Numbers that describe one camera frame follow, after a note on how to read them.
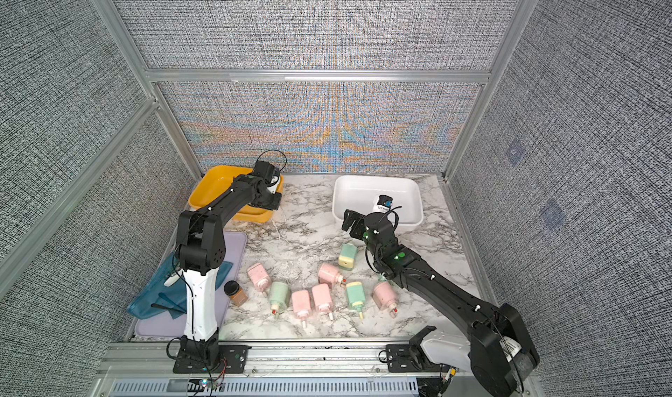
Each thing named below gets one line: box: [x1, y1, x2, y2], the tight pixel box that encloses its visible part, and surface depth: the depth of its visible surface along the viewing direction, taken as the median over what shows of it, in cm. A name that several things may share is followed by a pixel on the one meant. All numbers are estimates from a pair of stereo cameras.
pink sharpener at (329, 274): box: [317, 262, 344, 286], surface depth 84 cm
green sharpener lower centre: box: [345, 281, 366, 321], surface depth 80 cm
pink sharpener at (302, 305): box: [291, 289, 312, 329], surface depth 79 cm
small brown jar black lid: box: [223, 279, 248, 307], surface depth 79 cm
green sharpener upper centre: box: [337, 243, 358, 272], surface depth 90 cm
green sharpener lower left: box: [268, 281, 292, 320], surface depth 80 cm
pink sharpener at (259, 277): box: [246, 262, 272, 297], surface depth 85 cm
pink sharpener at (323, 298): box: [313, 283, 332, 314], surface depth 80 cm
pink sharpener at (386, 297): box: [371, 281, 399, 319], surface depth 80 cm
